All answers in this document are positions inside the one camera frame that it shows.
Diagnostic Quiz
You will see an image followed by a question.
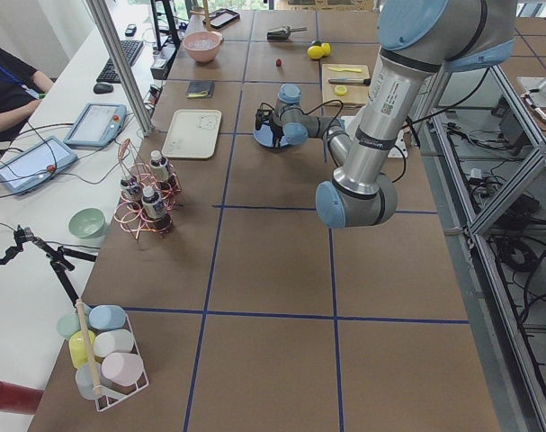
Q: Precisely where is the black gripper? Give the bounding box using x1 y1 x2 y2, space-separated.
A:
269 118 283 149

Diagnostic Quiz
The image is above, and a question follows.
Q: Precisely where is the blue plate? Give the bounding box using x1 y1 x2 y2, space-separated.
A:
253 125 308 149

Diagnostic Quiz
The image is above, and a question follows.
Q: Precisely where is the lemon half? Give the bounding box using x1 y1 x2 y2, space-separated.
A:
334 85 348 96

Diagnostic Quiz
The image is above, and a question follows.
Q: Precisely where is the white bear tray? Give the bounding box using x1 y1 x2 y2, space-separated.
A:
161 109 222 159

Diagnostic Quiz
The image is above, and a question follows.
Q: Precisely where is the wooden cutting board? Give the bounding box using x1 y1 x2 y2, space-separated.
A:
321 64 371 106

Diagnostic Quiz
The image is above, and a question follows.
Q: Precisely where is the yellow lemon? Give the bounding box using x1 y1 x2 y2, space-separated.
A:
321 42 331 57
307 45 325 60

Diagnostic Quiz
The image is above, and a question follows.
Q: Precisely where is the metal scoop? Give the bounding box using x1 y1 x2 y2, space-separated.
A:
266 26 308 41

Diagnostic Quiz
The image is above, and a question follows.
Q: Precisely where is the yellow plastic knife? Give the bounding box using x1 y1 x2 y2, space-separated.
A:
327 67 363 73

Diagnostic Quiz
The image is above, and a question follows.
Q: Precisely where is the pink bowl of ice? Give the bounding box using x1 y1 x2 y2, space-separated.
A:
183 31 223 63

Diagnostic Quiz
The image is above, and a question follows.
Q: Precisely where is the tea bottle back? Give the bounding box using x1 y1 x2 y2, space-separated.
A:
150 150 174 190

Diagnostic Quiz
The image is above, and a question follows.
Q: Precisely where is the tea bottle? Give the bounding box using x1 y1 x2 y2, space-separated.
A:
142 186 172 232
150 150 174 190
120 177 142 205

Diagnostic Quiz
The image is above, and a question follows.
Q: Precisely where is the wooden stand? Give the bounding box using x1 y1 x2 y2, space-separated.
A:
202 0 223 42

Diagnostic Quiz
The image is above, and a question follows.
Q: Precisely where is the tea bottle front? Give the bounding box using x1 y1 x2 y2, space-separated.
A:
142 186 172 232

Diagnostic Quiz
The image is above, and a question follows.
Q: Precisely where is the tea bottle middle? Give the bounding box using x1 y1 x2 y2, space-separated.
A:
120 177 142 205

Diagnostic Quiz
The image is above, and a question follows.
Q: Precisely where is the black keyboard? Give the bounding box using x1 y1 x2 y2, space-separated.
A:
95 39 146 84

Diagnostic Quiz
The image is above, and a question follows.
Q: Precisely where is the far teach pendant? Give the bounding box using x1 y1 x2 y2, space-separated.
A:
63 103 128 149

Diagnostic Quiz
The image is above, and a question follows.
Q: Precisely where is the teach pendant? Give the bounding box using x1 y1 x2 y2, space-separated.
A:
63 103 128 149
0 136 77 194

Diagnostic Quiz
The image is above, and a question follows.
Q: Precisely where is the black mouse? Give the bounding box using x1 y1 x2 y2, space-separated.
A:
93 82 114 95

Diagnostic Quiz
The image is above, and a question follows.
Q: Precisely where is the green bowl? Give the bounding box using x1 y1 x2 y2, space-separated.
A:
68 208 106 239

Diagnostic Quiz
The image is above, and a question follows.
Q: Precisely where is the near teach pendant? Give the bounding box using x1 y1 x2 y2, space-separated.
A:
0 136 77 194

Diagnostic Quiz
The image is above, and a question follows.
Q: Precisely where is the blue cup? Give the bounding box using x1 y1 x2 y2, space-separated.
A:
89 305 127 331

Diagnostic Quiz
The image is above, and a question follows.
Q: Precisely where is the black tripod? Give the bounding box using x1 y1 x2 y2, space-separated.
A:
0 225 97 306

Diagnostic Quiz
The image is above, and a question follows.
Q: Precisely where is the white cup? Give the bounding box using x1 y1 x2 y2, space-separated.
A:
94 328 135 358

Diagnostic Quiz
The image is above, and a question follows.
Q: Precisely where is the seated person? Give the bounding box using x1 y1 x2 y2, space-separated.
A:
0 47 54 142

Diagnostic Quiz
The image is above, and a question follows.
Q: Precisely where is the pink cup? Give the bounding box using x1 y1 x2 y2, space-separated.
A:
101 352 144 386

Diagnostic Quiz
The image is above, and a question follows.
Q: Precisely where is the yellow cup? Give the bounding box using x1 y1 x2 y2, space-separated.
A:
68 330 88 369

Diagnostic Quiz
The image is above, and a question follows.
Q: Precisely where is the red cylinder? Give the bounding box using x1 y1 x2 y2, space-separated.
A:
0 381 43 415

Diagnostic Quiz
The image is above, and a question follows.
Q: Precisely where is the metal handled knife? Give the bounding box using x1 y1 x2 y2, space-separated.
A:
328 78 371 86

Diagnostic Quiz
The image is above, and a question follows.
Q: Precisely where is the copper wire bottle rack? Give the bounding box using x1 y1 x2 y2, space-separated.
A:
113 139 182 239

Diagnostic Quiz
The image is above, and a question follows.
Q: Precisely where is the aluminium frame post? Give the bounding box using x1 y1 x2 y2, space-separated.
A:
86 0 153 137

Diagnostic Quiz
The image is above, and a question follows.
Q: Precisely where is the white wire cup rack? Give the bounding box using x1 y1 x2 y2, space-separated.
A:
68 300 149 412

